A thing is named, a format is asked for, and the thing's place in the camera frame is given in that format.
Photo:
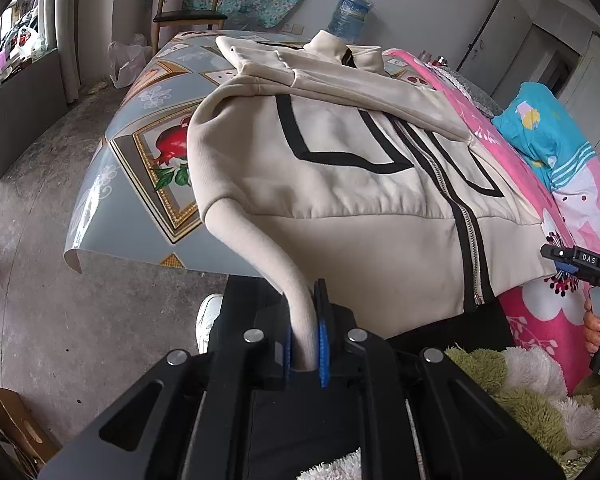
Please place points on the blue water bottle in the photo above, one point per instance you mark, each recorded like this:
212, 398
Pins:
350, 17

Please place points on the pink floral blanket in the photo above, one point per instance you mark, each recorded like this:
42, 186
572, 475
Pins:
535, 320

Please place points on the blue cartoon pillow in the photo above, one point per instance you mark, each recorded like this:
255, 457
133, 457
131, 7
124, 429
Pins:
540, 125

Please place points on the white shoe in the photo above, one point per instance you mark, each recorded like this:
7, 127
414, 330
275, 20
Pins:
209, 320

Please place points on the open cardboard box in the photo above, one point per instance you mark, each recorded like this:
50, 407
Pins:
15, 420

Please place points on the grey textured blanket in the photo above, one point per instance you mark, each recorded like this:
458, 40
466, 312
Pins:
475, 92

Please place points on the wooden chair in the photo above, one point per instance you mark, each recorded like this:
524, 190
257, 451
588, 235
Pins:
190, 16

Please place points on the white wall socket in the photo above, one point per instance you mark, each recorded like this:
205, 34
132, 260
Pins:
292, 30

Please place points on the printed plastic tablecloth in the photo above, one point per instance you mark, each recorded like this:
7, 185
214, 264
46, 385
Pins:
120, 170

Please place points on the person's black pants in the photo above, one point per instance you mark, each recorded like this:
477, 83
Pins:
430, 332

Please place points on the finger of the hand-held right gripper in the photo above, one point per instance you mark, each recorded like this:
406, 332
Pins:
572, 271
557, 254

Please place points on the grey curtain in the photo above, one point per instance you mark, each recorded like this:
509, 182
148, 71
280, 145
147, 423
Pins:
67, 35

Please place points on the clear plastic bag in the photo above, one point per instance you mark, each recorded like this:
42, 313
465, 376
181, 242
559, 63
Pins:
127, 62

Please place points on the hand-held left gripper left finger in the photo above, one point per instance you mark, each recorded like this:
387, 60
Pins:
285, 355

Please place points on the dark grey cabinet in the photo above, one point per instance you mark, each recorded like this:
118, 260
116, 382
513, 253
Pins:
20, 115

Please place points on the cream zip jacket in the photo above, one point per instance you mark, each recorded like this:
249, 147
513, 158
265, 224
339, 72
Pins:
355, 195

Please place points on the white cabinet door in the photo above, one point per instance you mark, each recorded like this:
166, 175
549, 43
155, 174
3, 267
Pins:
500, 45

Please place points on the clear empty water jug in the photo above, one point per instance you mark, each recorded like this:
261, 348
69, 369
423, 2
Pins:
242, 17

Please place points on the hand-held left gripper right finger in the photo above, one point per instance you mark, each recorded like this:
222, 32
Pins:
324, 345

